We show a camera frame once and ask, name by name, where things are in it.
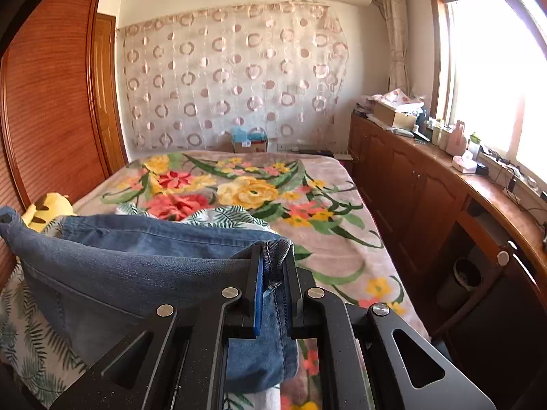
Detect wooden side cabinet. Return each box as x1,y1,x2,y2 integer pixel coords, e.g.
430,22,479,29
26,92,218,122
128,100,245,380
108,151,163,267
348,111,547,338

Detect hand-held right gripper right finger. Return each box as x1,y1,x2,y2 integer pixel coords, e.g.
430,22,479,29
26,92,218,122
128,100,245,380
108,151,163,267
282,253,497,410

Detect dark wooden chair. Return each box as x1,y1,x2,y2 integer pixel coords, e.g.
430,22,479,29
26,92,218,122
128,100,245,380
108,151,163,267
431,241,547,410

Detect white power strip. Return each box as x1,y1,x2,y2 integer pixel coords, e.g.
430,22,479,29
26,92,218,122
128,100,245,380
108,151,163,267
479,145,520,180

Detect pink jug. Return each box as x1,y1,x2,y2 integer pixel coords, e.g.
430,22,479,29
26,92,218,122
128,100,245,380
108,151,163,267
446,120,468,154

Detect circle-pattern wall curtain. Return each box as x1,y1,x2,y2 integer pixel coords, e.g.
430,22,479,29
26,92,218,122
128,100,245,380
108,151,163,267
115,2,349,151

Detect box with blue items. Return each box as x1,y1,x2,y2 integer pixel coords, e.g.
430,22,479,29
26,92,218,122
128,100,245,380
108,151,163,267
232,127,269,153

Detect pink printed bag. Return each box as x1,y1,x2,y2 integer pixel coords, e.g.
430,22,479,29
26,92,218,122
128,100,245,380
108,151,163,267
382,88,426,107

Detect blue denim pants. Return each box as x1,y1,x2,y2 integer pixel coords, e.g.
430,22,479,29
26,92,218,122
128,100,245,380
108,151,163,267
0,206,300,394

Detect floral blanket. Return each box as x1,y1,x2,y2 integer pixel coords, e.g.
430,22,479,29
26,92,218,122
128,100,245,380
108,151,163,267
72,150,430,410

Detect leaf-print bed sheet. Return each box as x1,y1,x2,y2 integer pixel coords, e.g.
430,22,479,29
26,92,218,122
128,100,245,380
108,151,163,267
0,203,283,410

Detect yellow plush toy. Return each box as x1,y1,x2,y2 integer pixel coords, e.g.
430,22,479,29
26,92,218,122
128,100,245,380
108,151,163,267
21,192,78,233

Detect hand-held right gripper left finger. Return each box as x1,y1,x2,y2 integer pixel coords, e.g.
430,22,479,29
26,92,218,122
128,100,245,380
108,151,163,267
50,243,265,410

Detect brown cardboard box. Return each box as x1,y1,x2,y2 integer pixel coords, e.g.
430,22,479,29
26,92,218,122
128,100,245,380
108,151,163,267
373,100,418,131

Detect grey waste bin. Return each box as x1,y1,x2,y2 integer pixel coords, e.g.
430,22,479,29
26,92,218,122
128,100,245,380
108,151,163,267
436,257,483,310

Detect wooden wardrobe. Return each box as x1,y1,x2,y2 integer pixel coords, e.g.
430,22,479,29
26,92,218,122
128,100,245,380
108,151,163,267
0,0,129,291

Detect patterned window curtain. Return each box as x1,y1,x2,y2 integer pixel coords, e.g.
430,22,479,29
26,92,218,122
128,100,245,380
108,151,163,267
378,0,413,95

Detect wooden framed window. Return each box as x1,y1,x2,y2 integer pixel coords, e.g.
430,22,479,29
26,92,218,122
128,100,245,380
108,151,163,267
427,0,547,189

